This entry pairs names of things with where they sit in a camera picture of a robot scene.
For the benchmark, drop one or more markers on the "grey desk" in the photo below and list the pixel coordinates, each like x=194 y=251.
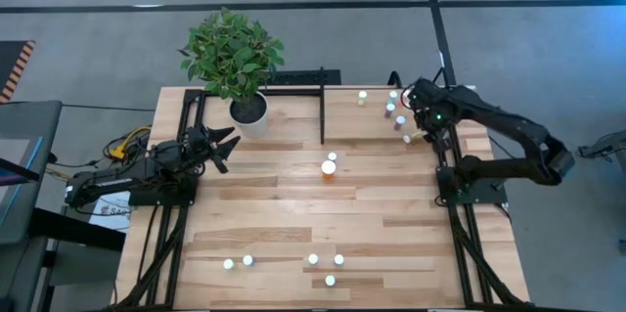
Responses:
x=29 y=116

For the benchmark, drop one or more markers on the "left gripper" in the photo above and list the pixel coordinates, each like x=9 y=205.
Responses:
x=200 y=146

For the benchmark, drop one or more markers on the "pink bottle with white pills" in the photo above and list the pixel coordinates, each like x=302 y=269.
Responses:
x=338 y=259
x=313 y=258

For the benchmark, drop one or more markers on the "blue bottle with red pills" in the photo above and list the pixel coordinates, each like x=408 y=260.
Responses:
x=400 y=120
x=389 y=106

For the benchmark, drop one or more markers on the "grey stand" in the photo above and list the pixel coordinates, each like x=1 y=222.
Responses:
x=611 y=146

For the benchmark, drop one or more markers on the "large orange pill bottle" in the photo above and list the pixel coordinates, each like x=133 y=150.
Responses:
x=328 y=167

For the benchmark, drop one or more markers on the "large yellow-green pill bottle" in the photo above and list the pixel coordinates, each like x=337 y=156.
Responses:
x=330 y=280

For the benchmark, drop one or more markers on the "black ribbed floor mat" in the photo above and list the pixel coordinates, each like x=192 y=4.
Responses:
x=303 y=77

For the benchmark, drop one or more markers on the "white-capped pill bottle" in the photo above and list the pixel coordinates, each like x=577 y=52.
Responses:
x=248 y=259
x=228 y=263

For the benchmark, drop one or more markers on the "white printed sheet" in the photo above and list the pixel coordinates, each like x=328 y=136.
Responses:
x=110 y=211

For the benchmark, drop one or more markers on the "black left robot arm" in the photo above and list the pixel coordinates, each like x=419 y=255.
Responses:
x=117 y=177

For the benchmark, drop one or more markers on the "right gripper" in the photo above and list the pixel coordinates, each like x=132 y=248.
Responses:
x=436 y=117

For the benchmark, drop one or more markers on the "black aluminium frame rail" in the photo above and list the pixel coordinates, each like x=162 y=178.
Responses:
x=469 y=253
x=171 y=253

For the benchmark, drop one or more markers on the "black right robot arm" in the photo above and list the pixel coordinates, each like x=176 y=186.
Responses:
x=513 y=123

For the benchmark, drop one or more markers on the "black mat with striped edge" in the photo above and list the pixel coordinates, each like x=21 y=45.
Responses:
x=10 y=67

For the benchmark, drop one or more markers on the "small green tree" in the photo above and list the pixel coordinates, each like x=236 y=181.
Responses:
x=230 y=53

